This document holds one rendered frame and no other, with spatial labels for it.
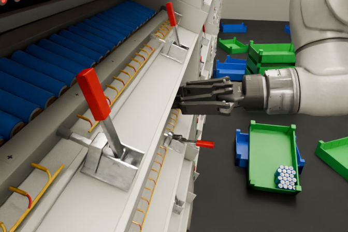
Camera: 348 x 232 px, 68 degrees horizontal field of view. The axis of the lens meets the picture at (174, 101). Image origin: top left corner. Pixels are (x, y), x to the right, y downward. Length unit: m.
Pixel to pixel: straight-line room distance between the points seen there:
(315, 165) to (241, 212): 0.49
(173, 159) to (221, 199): 0.68
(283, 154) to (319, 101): 0.82
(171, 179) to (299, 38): 0.36
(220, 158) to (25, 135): 1.19
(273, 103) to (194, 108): 0.15
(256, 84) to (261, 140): 0.83
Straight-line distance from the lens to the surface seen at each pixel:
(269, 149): 1.31
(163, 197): 0.45
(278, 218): 1.17
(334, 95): 0.52
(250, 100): 0.51
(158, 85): 0.34
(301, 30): 0.57
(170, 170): 0.49
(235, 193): 1.20
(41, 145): 0.20
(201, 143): 0.52
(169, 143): 0.54
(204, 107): 0.50
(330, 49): 0.54
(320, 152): 1.50
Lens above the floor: 0.90
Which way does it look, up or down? 30 degrees down
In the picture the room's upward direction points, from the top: straight up
